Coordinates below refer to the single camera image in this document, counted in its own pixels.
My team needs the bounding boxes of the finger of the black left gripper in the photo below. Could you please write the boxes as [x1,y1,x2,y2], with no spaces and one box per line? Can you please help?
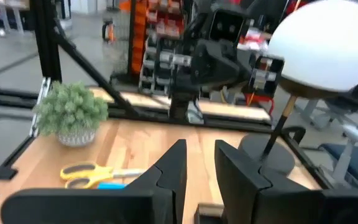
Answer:
[157,49,194,68]
[249,55,285,98]

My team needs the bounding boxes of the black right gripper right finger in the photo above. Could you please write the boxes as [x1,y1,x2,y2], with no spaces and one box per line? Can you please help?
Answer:
[214,139,323,224]

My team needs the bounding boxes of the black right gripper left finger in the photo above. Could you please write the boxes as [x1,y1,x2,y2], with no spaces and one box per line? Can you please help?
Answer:
[126,139,188,224]

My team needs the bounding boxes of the black mesh desk organizer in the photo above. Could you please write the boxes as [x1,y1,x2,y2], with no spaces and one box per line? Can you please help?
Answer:
[193,202,226,224]

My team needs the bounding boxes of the blue sticky note pad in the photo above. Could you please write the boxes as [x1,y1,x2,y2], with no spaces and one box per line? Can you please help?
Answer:
[97,182,129,190]

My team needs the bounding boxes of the yellow handled scissors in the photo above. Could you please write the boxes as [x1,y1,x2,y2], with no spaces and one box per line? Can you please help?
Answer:
[60,161,147,190]

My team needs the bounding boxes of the white blue office chair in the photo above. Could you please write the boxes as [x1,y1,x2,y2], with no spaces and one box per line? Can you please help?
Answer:
[318,124,358,190]

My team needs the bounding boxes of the orange bin storage rack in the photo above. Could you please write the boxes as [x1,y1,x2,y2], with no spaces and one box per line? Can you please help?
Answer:
[118,0,198,94]

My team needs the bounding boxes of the green potted plant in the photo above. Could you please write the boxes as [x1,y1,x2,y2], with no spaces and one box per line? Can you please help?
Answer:
[32,81,109,147]

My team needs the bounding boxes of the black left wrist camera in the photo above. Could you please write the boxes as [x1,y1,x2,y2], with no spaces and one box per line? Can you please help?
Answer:
[211,8,246,44]

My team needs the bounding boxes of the black lamp cable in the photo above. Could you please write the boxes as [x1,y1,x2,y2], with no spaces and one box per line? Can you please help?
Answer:
[280,125,307,146]

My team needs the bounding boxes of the black aluminium table frame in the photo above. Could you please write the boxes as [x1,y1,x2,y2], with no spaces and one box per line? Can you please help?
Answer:
[0,0,332,200]

